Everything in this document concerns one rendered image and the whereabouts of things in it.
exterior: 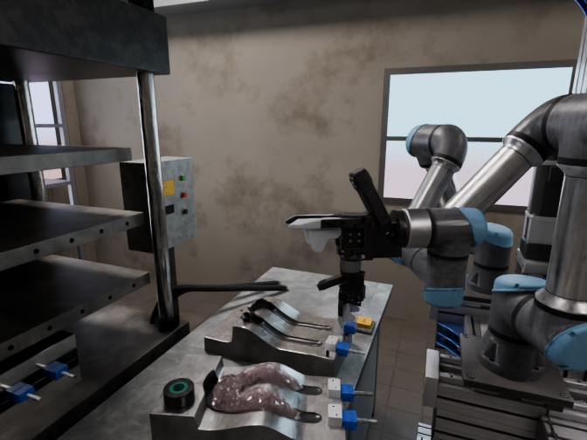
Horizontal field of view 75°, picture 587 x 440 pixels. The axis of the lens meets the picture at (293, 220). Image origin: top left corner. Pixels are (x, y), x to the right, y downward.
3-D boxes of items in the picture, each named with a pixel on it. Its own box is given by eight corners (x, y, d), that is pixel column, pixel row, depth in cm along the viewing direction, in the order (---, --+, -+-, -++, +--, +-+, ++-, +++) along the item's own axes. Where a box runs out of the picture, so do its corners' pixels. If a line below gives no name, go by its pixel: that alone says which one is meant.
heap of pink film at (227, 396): (304, 381, 117) (304, 359, 115) (300, 425, 100) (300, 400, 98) (221, 376, 119) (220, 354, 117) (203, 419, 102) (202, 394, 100)
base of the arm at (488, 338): (536, 352, 101) (542, 318, 99) (551, 388, 87) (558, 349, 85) (473, 340, 106) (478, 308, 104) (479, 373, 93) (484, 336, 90)
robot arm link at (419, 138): (473, 262, 144) (425, 135, 123) (444, 250, 158) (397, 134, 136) (494, 244, 147) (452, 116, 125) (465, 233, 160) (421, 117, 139)
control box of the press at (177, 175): (212, 415, 219) (196, 157, 183) (179, 456, 192) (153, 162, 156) (182, 404, 227) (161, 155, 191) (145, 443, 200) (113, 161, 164)
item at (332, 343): (366, 356, 129) (367, 342, 127) (362, 365, 124) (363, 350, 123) (328, 348, 133) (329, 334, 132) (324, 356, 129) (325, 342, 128)
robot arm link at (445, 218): (487, 256, 70) (493, 210, 68) (430, 258, 69) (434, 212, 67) (465, 244, 77) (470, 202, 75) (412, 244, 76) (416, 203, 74)
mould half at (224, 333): (352, 342, 148) (353, 311, 145) (333, 383, 125) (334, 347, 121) (239, 319, 166) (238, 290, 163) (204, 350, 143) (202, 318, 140)
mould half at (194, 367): (341, 392, 121) (342, 361, 118) (345, 463, 96) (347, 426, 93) (188, 383, 125) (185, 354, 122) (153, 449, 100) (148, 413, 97)
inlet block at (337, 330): (372, 334, 138) (373, 321, 137) (369, 341, 133) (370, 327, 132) (337, 327, 143) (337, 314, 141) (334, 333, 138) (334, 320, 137)
